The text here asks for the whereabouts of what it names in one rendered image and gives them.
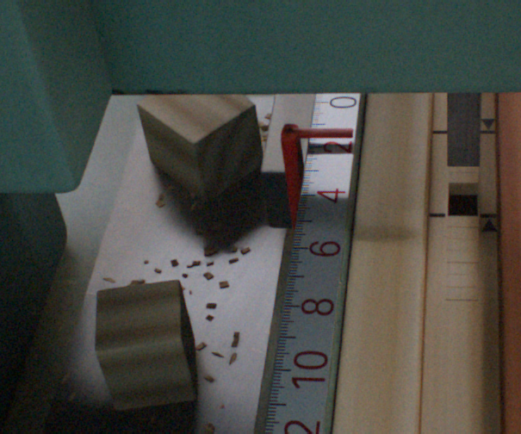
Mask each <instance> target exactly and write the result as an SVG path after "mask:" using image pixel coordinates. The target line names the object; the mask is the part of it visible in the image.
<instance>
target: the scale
mask: <svg viewBox="0 0 521 434"><path fill-rule="evenodd" d="M359 103H360V94H317V96H316V101H315V108H314V114H313V125H312V127H352V128H353V129H354V135H353V138H352V139H310V143H308V149H307V161H306V168H305V173H304V179H303V185H302V192H301V203H300V209H299V214H298V221H297V227H296V234H295V244H294V251H292V257H291V263H290V269H289V275H288V286H287V293H286V299H285V305H284V310H283V317H282V328H281V335H280V340H279V347H278V352H277V358H276V365H275V370H274V377H273V382H272V389H271V395H270V405H269V412H268V418H267V425H266V431H265V434H322V431H323V423H325V414H326V398H327V389H328V382H329V372H330V364H331V355H332V340H333V332H334V323H335V315H336V306H337V298H338V283H339V274H340V266H342V257H343V249H344V234H345V225H346V217H347V208H348V200H349V192H350V176H351V168H352V159H353V152H354V143H355V135H356V126H357V119H358V110H359Z"/></svg>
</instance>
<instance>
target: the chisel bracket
mask: <svg viewBox="0 0 521 434"><path fill-rule="evenodd" d="M88 1H89V4H90V7H91V11H92V15H93V18H94V21H95V24H96V31H97V34H98V38H99V42H100V46H101V49H102V52H103V55H104V59H105V63H106V66H107V69H108V74H109V79H110V83H111V86H112V94H111V96H143V95H268V94H393V93H518V92H521V0H88Z"/></svg>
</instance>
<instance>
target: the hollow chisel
mask: <svg viewBox="0 0 521 434"><path fill-rule="evenodd" d="M480 125H481V93H447V165H448V166H479V162H480Z"/></svg>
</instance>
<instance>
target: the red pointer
mask: <svg viewBox="0 0 521 434"><path fill-rule="evenodd" d="M353 135H354V129H353V128H352V127H299V126H298V125H297V124H285V125H284V126H283V129H282V132H281V136H282V137H281V144H282V156H283V163H284V170H285V177H286V184H287V190H288V203H289V209H290V216H291V222H292V228H294V235H295V224H296V219H297V212H298V207H299V200H300V194H301V184H302V177H303V171H304V163H303V156H302V148H301V139H352V138H353Z"/></svg>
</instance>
